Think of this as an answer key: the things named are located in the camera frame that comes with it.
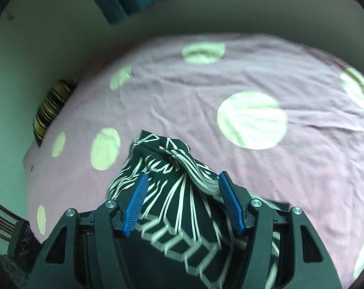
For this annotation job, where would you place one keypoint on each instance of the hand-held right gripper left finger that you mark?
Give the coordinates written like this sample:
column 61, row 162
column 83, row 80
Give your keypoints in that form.
column 136, row 204

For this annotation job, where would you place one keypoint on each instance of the dark knit cloth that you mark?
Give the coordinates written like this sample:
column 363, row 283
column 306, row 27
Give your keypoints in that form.
column 11, row 266

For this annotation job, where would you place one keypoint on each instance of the black white line-patterned garment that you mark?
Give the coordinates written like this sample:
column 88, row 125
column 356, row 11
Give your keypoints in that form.
column 182, row 216

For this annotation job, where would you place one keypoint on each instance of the striped pillow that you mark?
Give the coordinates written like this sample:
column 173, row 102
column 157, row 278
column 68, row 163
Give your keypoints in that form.
column 51, row 111

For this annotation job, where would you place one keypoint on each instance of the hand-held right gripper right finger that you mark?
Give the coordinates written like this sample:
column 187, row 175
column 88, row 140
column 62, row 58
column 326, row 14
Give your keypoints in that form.
column 230, row 201

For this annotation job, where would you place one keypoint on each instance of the pink bedsheet with pale dots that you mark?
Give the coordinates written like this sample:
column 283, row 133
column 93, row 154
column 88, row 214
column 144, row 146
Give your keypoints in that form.
column 200, row 96

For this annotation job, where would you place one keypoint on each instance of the dark striped object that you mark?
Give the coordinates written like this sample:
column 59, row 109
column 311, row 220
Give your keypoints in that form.
column 1, row 216

